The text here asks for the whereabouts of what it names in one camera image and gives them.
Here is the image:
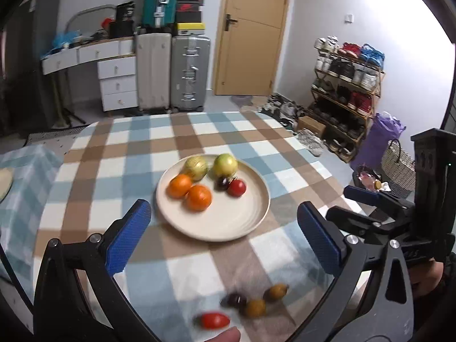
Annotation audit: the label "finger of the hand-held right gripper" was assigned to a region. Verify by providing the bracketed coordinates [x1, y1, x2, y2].
[325, 205, 414, 246]
[343, 185, 417, 218]

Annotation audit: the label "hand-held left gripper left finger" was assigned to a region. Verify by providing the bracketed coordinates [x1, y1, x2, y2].
[34, 199, 161, 342]

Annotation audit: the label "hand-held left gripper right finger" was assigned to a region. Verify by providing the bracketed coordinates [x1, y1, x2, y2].
[285, 201, 414, 342]

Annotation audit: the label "brown longan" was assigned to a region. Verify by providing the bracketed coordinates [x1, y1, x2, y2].
[265, 283, 289, 301]
[245, 299, 267, 318]

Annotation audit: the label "orange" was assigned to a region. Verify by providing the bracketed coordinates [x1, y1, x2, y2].
[167, 174, 193, 200]
[185, 184, 213, 212]

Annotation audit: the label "large cream plate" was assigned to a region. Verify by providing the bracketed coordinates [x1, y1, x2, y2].
[155, 154, 271, 242]

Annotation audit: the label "wrinkled yellow-green fruit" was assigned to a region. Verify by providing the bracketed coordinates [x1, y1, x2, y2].
[184, 156, 209, 181]

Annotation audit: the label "round red tomato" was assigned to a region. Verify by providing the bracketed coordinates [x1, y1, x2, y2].
[227, 179, 247, 198]

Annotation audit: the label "oval red tomato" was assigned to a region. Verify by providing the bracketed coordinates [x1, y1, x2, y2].
[198, 312, 231, 330]

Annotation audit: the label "smooth yellow-green guava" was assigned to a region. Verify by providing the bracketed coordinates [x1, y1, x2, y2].
[213, 153, 239, 176]

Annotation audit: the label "person's left hand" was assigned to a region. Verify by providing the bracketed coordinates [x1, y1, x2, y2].
[204, 327, 242, 342]

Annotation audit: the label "black bin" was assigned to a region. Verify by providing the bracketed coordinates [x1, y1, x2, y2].
[352, 165, 393, 195]

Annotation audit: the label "woven basket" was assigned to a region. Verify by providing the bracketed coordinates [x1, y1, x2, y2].
[380, 139, 418, 199]

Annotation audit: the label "purple bag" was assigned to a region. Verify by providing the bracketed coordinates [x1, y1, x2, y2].
[350, 112, 407, 174]

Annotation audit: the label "white sandals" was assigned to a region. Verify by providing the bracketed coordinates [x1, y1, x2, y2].
[296, 128, 326, 157]

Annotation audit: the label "brown cardboard box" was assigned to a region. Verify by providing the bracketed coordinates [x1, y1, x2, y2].
[297, 115, 327, 138]

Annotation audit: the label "blue brown checkered tablecloth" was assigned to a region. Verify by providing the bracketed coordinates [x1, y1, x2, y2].
[34, 111, 361, 342]

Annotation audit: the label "teal checkered side tablecloth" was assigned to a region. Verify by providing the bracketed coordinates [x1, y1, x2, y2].
[0, 144, 64, 283]

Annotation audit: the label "wooden shoe rack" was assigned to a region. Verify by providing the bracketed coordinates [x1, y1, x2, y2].
[308, 48, 386, 163]

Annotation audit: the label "pile of floor shoes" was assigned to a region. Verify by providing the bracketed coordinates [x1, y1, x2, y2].
[261, 94, 308, 131]

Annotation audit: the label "shoe rack with shoes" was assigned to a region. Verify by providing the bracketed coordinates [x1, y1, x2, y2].
[313, 35, 386, 162]

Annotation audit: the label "striped rug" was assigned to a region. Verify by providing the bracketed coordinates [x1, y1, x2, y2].
[26, 124, 90, 145]

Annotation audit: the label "small beige plate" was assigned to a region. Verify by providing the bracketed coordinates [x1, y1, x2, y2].
[0, 169, 15, 201]

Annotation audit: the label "black tripod stand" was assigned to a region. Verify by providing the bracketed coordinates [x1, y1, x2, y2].
[53, 78, 87, 128]

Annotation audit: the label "grey floor mat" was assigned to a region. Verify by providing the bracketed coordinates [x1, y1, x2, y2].
[230, 94, 255, 110]

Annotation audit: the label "white desk with drawers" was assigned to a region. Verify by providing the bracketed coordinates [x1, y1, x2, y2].
[40, 37, 140, 113]

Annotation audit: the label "beige suitcase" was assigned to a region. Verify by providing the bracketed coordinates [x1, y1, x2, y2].
[136, 32, 172, 112]

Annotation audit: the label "wooden door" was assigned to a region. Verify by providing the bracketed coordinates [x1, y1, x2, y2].
[213, 0, 293, 97]

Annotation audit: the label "silver suitcase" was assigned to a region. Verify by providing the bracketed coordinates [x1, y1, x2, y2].
[171, 35, 211, 113]

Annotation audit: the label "blue plastic bag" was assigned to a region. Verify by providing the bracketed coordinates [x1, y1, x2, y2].
[53, 30, 85, 49]

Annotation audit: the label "black printed box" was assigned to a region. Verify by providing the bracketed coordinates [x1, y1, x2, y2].
[115, 1, 136, 24]

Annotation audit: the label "plain black shoe box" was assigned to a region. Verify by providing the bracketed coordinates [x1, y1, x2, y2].
[176, 11, 203, 24]

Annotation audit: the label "teal suitcase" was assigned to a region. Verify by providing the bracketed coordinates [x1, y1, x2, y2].
[142, 0, 183, 30]

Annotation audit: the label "grey curved tube frame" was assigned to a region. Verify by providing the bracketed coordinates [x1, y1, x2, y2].
[64, 4, 119, 33]

